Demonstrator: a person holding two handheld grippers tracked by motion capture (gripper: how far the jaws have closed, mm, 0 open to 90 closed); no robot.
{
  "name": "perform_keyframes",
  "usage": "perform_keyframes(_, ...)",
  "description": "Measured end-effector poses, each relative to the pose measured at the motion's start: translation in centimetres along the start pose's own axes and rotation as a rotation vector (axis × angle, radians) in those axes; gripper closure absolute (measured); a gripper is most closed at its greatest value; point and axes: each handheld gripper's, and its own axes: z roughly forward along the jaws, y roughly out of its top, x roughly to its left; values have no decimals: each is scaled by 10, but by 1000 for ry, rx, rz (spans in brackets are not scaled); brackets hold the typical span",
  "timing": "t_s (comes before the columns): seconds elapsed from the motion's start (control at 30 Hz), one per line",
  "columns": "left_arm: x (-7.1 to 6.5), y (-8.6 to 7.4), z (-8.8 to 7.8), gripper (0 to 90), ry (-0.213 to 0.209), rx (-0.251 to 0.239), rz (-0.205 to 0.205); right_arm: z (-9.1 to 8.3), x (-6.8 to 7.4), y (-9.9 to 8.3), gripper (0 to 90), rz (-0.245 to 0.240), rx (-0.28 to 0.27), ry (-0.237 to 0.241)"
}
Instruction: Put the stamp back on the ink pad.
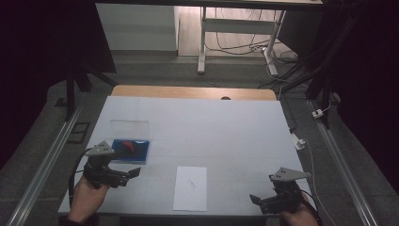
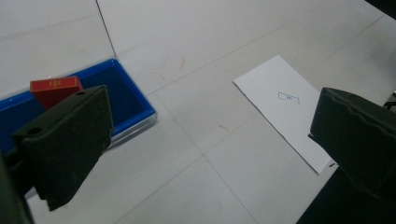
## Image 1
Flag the white plug with cable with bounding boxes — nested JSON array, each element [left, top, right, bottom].
[[292, 133, 339, 226]]

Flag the blue box with clear lid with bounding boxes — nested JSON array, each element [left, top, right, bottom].
[[109, 120, 151, 165]]

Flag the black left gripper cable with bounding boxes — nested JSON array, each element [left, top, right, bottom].
[[68, 147, 95, 209]]

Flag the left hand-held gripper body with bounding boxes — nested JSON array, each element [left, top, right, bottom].
[[82, 140, 132, 189]]

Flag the small red object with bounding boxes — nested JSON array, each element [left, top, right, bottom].
[[121, 140, 136, 153]]

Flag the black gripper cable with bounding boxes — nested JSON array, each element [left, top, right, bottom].
[[68, 147, 95, 209], [296, 187, 325, 226]]

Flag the white cabinet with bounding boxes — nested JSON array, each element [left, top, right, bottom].
[[95, 3, 181, 52]]

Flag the person's left hand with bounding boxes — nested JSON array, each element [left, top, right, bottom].
[[67, 174, 111, 224]]

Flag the white desk frame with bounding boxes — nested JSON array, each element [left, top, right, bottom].
[[197, 6, 287, 77]]

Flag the black floor cables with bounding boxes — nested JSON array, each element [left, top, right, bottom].
[[205, 8, 299, 65]]

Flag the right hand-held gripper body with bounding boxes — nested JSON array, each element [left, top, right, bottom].
[[258, 167, 312, 217]]

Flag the white paper sheet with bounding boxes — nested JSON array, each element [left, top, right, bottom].
[[172, 166, 208, 212]]

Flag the white table mat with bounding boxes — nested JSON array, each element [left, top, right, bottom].
[[57, 95, 313, 218]]

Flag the person's right hand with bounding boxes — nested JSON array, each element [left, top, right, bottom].
[[279, 192, 320, 226]]

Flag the black metal stand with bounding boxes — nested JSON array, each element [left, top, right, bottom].
[[281, 15, 360, 130], [55, 60, 118, 122]]

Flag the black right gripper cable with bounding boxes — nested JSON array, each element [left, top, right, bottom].
[[296, 187, 325, 226]]

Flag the dark curtain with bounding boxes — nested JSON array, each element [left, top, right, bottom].
[[0, 0, 118, 170], [326, 0, 399, 192]]

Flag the aluminium rail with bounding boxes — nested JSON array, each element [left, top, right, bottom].
[[6, 103, 85, 226], [308, 99, 380, 226]]

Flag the wooden table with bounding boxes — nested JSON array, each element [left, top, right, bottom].
[[111, 84, 278, 102]]

